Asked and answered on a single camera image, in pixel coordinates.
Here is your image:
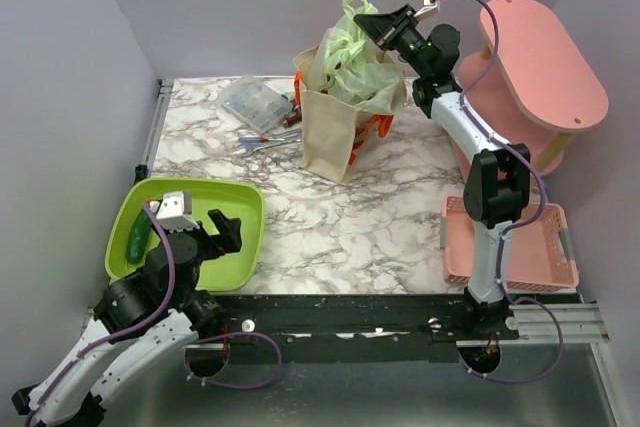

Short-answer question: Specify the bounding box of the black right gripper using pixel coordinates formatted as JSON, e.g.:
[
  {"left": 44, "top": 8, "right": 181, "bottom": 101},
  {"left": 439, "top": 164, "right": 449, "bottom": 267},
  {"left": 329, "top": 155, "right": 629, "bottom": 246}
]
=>
[{"left": 353, "top": 6, "right": 429, "bottom": 79}]

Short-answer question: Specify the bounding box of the green avocado print plastic bag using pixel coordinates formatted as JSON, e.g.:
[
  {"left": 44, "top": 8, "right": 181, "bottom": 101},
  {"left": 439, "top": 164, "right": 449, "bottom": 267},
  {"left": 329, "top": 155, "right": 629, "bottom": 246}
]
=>
[{"left": 306, "top": 0, "right": 406, "bottom": 115}]

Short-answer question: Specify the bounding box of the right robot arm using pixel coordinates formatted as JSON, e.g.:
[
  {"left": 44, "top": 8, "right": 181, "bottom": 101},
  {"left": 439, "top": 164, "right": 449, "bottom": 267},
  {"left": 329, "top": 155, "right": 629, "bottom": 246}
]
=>
[{"left": 353, "top": 5, "right": 530, "bottom": 339}]

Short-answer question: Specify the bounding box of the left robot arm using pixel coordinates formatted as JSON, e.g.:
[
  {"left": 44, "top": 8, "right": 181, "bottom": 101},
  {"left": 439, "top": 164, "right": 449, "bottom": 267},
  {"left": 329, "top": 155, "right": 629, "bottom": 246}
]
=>
[{"left": 12, "top": 205, "right": 242, "bottom": 426}]

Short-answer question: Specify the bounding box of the beige canvas tote bag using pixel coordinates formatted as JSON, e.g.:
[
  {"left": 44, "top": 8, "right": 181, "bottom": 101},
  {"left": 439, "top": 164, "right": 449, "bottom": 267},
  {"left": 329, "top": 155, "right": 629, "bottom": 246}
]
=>
[{"left": 293, "top": 45, "right": 404, "bottom": 184}]

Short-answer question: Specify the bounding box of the lime green plastic tray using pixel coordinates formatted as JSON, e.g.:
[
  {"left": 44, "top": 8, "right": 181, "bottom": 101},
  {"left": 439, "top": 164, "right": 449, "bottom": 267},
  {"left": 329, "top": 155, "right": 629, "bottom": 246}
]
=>
[{"left": 104, "top": 176, "right": 266, "bottom": 293}]

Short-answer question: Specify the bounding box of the silver wrench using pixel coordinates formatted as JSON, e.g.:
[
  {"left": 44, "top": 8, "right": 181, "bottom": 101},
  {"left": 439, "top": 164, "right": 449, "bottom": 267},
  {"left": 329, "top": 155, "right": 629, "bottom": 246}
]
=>
[{"left": 238, "top": 139, "right": 301, "bottom": 158}]

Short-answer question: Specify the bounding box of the green cucumber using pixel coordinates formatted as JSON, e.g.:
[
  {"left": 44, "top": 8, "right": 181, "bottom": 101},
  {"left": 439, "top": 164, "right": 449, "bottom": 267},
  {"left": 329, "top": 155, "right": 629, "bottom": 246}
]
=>
[{"left": 125, "top": 210, "right": 151, "bottom": 264}]

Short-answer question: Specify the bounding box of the brown small bottle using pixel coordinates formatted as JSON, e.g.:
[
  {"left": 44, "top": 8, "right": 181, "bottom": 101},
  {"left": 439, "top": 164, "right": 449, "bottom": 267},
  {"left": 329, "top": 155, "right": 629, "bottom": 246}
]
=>
[{"left": 282, "top": 113, "right": 302, "bottom": 128}]

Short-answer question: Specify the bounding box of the clear plastic organizer box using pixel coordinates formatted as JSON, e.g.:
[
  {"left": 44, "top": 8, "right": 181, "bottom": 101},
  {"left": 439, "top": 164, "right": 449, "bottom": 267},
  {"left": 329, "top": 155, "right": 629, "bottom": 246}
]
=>
[{"left": 216, "top": 75, "right": 293, "bottom": 135}]

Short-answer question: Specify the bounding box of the pink two-tier shelf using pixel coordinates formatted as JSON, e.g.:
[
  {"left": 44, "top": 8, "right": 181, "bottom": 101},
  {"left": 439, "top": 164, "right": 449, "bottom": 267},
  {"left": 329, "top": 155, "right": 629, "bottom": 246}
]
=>
[{"left": 458, "top": 0, "right": 609, "bottom": 175}]

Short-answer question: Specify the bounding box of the pink plastic basket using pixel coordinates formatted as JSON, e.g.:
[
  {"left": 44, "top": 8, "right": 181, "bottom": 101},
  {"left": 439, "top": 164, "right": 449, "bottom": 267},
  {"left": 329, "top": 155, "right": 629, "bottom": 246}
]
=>
[{"left": 440, "top": 195, "right": 579, "bottom": 292}]

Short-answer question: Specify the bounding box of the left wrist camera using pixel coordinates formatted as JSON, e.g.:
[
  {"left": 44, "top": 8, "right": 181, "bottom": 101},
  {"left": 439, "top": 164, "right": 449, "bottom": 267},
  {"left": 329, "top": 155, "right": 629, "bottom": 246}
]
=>
[{"left": 147, "top": 191, "right": 199, "bottom": 233}]

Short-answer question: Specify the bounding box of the blue handled tool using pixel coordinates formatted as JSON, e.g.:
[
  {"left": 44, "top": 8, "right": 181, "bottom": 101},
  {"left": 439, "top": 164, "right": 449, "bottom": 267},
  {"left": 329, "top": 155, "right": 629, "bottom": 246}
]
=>
[{"left": 238, "top": 136, "right": 287, "bottom": 144}]

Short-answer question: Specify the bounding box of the black table front rail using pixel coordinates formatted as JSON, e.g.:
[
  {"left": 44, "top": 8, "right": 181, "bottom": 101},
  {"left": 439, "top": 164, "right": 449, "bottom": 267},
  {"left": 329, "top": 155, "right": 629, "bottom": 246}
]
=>
[{"left": 99, "top": 291, "right": 501, "bottom": 363}]

